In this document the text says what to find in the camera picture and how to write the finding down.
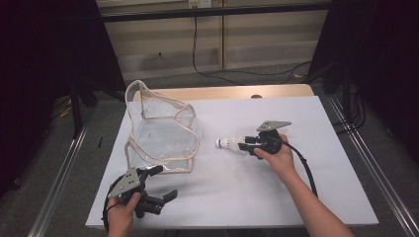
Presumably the black horizontal metal bar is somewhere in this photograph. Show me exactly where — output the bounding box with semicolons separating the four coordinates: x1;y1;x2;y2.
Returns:
97;2;332;24

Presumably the black curtain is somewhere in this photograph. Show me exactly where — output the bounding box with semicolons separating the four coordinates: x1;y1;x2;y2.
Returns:
307;0;419;156
0;0;126;198

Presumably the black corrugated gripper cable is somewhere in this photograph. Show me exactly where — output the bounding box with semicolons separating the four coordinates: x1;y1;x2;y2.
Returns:
101;176;124;234
278;139;320;199

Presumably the white table mat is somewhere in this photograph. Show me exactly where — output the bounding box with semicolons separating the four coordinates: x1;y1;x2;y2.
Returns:
84;96;379;230

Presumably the thin black power cable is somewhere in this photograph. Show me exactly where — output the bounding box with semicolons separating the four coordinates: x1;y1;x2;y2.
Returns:
192;16;312;87

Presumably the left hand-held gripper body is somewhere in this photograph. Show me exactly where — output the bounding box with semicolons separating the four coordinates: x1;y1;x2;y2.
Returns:
107;167;166;219

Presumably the clear bag with beige trim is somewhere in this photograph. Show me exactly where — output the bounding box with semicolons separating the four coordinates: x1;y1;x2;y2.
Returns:
124;79;202;174

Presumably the person's left hand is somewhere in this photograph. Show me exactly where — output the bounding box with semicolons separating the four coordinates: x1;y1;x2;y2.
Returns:
106;192;142;237

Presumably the white wall socket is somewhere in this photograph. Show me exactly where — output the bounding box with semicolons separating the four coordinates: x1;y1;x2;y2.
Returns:
187;0;212;9

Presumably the aluminium floor rail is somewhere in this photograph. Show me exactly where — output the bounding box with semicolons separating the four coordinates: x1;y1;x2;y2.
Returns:
327;95;419;237
27;126;90;237

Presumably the black metal stand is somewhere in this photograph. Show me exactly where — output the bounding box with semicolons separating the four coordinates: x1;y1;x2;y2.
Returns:
68;77;123;139
309;60;355;122

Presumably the black floor cable bundle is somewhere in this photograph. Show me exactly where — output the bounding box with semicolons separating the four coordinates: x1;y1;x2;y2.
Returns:
330;83;367;134

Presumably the person's right hand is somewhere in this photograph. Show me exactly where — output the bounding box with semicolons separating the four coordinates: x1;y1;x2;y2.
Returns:
253;132;296;186

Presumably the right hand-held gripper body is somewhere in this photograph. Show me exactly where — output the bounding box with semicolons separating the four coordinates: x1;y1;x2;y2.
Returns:
256;120;293;155

